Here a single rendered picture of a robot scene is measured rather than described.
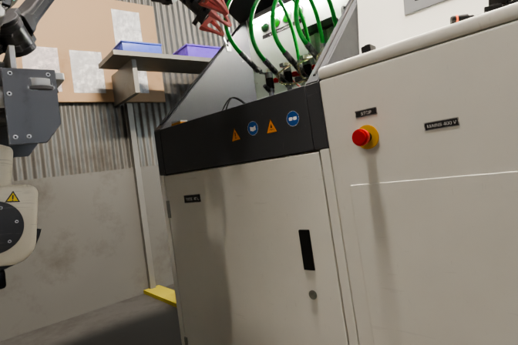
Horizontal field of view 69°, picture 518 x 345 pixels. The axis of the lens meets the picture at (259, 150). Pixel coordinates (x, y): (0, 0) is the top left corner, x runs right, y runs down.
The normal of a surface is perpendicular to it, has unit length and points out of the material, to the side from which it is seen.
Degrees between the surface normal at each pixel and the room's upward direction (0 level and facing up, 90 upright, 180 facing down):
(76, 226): 90
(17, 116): 90
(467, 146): 90
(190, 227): 90
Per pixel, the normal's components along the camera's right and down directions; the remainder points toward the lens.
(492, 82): -0.66, 0.06
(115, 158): 0.62, -0.12
